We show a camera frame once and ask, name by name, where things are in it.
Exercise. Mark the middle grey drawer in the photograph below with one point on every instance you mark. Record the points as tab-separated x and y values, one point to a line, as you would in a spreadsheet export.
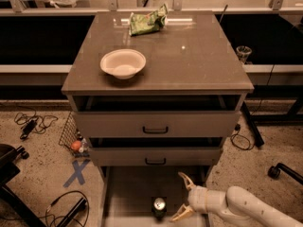
155	151

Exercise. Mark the small bottle in basket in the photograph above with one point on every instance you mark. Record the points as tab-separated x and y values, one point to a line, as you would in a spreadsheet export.
83	146

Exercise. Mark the orange fruit in basket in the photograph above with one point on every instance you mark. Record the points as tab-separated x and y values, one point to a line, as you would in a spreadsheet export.
76	145

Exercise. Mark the grey drawer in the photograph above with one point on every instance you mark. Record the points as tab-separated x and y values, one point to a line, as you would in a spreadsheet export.
132	189
156	116
155	151

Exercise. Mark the blue tape cross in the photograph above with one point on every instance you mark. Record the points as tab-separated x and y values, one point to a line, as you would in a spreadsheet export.
77	174

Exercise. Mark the top grey drawer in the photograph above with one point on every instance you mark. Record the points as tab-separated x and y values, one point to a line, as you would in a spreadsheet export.
156	116

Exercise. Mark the grey drawer cabinet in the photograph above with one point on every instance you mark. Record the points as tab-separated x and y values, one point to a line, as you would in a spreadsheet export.
189	57

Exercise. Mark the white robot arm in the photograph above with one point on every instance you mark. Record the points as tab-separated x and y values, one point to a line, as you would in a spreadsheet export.
236	206

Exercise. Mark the black chair caster right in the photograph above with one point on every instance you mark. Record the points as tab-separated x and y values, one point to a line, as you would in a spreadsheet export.
274	172

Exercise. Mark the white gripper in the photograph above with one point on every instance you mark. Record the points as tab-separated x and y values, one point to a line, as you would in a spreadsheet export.
198	200

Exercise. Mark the green soda can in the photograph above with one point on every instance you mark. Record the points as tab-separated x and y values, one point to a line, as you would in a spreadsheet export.
159	207

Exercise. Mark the green chip bag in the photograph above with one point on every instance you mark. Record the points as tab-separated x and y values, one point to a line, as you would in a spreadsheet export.
154	21

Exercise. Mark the black table leg right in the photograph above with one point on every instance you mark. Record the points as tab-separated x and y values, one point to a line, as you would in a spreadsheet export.
253	127

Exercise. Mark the white paper bowl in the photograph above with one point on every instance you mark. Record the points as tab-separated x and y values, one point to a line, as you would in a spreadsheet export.
122	63

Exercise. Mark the wire basket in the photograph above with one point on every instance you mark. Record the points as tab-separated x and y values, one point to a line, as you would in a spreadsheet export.
71	133

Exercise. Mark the bottom grey drawer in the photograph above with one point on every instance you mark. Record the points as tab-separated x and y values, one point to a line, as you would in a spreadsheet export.
132	189

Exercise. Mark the clear glass cup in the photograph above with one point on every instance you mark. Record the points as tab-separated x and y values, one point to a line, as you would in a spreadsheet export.
243	52

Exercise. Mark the black office chair left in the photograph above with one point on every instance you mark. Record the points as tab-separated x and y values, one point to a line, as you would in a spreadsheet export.
8	170

